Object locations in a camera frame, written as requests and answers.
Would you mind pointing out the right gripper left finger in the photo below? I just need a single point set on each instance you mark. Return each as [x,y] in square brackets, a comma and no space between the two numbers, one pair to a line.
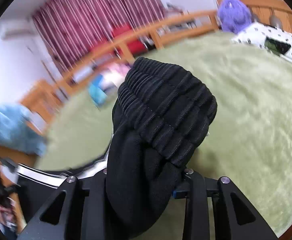
[76,210]

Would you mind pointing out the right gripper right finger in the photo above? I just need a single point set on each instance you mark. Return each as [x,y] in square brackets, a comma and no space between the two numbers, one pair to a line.
[234,215]

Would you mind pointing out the black pants with white stripe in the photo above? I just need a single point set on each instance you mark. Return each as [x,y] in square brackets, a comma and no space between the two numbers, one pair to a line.
[161,115]

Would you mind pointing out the person left hand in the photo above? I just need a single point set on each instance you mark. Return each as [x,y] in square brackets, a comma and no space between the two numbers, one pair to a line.
[8,217]

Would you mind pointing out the light blue plush towel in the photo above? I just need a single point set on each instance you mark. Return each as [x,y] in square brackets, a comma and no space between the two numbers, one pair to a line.
[15,132]

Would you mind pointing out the green plush bed blanket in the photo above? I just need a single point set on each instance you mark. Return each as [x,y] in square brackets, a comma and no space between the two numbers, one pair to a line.
[250,139]

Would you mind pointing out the geometric blue pink pillow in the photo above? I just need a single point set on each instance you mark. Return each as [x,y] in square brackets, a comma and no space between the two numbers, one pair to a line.
[106,84]

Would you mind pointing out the black phone on pillow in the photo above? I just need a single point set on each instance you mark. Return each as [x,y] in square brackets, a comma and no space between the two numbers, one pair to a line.
[276,47]

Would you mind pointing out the white black flower pillow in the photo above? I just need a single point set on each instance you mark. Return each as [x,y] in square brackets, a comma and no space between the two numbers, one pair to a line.
[256,33]

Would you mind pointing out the white air conditioner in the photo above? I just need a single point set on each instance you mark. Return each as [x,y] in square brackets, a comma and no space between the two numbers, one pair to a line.
[16,28]

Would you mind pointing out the purple plush toy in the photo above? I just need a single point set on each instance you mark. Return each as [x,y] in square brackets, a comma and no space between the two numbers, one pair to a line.
[234,16]

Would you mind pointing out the maroon patterned curtain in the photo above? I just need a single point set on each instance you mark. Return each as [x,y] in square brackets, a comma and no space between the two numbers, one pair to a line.
[71,28]

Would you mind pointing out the wooden bed frame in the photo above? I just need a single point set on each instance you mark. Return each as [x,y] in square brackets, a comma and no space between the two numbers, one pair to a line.
[46,100]

